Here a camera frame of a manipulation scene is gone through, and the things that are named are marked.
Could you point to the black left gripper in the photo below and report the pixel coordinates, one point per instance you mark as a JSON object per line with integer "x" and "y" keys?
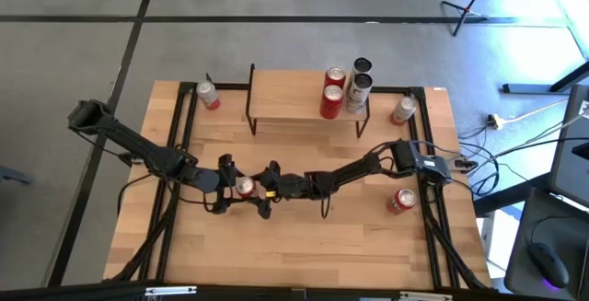
{"x": 225, "y": 183}

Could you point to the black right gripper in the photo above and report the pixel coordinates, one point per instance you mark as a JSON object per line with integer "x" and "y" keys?
{"x": 294, "y": 187}

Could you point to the red soda can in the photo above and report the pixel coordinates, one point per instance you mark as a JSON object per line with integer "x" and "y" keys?
{"x": 246, "y": 186}
{"x": 335, "y": 74}

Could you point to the pink white Spindrift can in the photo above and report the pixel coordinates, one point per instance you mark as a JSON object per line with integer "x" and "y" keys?
{"x": 404, "y": 107}
{"x": 208, "y": 94}

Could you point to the red Coca-Cola Zero can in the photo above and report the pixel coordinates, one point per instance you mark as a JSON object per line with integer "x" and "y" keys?
{"x": 331, "y": 105}

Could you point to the red Fanta can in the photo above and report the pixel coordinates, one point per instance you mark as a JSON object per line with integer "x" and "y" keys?
{"x": 401, "y": 202}

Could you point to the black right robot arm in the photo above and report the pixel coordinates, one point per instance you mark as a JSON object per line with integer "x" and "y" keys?
{"x": 354, "y": 172}

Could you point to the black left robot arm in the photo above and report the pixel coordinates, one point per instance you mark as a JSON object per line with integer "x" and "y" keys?
{"x": 138, "y": 147}

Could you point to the black table clamp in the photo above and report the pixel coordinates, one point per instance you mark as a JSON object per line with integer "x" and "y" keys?
{"x": 126, "y": 158}

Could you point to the tall white black can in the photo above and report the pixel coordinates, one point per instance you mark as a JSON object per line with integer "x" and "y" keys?
{"x": 362, "y": 65}
{"x": 359, "y": 96}

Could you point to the black crossbar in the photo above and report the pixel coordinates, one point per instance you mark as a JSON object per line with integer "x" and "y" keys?
{"x": 92, "y": 292}

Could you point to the grey chair base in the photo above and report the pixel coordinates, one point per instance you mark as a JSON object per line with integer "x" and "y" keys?
{"x": 14, "y": 175}

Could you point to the yellow white power plug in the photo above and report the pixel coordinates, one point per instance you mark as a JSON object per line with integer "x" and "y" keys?
{"x": 494, "y": 120}

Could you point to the black desk leg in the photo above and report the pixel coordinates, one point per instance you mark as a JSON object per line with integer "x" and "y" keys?
{"x": 529, "y": 88}
{"x": 506, "y": 197}

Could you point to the grey desk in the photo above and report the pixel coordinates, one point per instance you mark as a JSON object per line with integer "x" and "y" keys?
{"x": 524, "y": 227}

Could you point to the black tripod stand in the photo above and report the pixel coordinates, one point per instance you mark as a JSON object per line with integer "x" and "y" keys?
{"x": 465, "y": 10}

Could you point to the black computer mouse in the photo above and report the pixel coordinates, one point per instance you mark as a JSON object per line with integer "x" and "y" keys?
{"x": 547, "y": 264}

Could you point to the dark grey desk panel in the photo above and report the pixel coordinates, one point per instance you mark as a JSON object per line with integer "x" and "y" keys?
{"x": 570, "y": 153}

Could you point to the wooden shelf black metal frame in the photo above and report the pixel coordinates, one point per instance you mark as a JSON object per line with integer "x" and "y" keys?
{"x": 285, "y": 94}

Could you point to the silver metal bracket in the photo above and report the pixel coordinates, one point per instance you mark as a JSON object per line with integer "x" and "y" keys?
{"x": 425, "y": 297}
{"x": 170, "y": 290}

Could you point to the black aluminium table frame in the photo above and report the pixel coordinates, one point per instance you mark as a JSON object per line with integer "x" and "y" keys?
{"x": 419, "y": 93}

